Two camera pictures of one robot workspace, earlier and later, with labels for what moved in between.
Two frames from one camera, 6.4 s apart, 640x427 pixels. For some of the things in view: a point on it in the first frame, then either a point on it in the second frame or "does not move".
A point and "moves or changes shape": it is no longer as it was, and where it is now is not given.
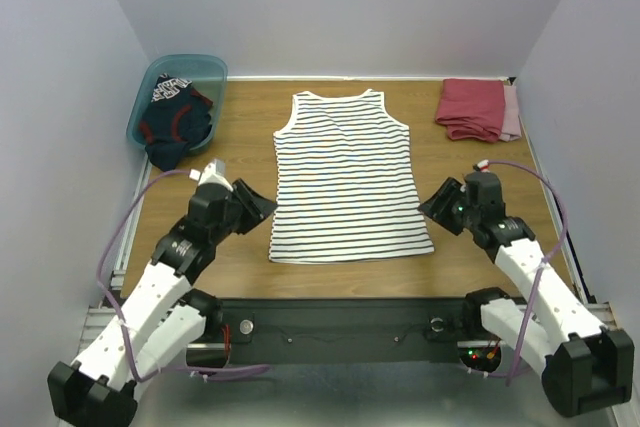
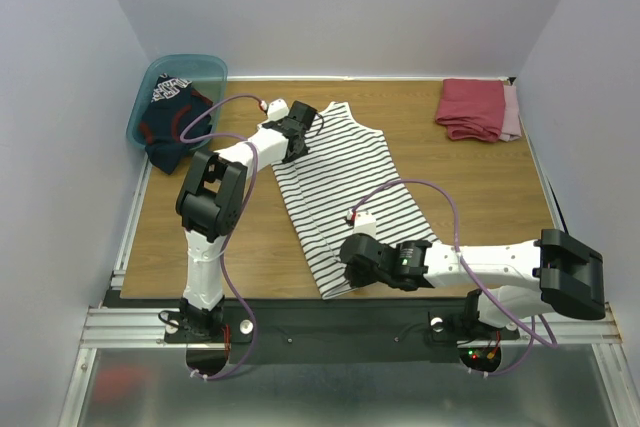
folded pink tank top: (511, 130) does not move
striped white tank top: (345, 186) moves or changes shape
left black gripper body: (228, 226) to (304, 151)
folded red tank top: (472, 109) does not move
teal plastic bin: (207, 73) does not move
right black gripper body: (448, 203) to (353, 271)
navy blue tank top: (176, 116) does not move
